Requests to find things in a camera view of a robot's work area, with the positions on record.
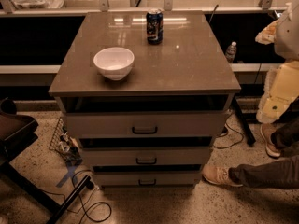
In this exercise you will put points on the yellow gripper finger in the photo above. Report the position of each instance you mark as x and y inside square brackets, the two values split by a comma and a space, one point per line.
[281, 88]

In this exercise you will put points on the grey drawer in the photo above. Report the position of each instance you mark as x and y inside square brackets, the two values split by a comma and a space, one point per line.
[147, 179]
[148, 124]
[145, 156]

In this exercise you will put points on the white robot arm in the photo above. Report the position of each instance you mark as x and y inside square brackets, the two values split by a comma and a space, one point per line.
[284, 33]

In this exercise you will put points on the grey drawer cabinet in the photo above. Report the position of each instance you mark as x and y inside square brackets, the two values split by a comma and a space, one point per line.
[187, 72]

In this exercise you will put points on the tan right shoe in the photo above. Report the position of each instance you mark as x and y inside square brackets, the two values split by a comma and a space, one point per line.
[266, 131]

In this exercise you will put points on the tan shoe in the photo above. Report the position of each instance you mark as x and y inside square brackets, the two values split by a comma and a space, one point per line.
[266, 131]
[217, 175]

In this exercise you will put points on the black table leg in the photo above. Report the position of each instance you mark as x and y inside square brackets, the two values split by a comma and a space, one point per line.
[246, 129]

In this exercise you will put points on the clear plastic water bottle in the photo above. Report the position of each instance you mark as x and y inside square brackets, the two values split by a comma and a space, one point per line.
[231, 52]

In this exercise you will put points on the person's dark trouser leg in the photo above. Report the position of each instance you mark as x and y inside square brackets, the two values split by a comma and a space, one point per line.
[283, 174]

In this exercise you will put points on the tan left shoe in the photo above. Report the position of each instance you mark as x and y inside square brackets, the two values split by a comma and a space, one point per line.
[217, 175]

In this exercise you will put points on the blue soda can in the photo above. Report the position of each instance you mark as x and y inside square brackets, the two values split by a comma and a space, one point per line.
[154, 19]

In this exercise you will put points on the white ceramic bowl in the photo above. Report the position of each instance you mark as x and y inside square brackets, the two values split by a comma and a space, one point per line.
[114, 63]

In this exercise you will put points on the dark chair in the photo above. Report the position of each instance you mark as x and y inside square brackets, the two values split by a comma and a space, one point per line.
[17, 132]

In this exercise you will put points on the wire basket with items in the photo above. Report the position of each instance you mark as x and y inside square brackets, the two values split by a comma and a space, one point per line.
[62, 144]

